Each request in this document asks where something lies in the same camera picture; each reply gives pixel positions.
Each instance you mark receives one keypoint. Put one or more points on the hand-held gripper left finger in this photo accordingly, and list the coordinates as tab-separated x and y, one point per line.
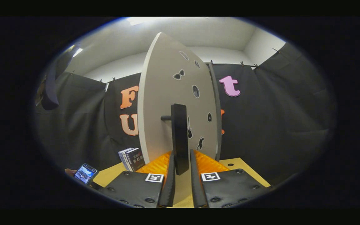
169	190

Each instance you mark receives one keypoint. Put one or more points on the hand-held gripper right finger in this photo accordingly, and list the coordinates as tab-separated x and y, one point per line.
196	190

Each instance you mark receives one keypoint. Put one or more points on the dark navy book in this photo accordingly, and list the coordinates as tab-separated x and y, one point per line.
137	159

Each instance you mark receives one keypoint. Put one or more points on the white spine book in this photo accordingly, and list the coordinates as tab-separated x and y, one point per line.
126	160

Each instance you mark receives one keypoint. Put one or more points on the dark grey cabinet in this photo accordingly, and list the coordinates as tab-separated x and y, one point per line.
217	109

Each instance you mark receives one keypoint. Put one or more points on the smartphone with lit screen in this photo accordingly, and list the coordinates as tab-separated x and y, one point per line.
85	173

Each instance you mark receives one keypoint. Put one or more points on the black backdrop cloth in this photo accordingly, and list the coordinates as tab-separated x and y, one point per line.
277	118

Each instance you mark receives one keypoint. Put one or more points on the small ceiling light panel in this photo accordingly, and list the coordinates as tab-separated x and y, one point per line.
77	52

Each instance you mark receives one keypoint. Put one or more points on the large ceiling light panel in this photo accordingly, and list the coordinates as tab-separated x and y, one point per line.
139	20

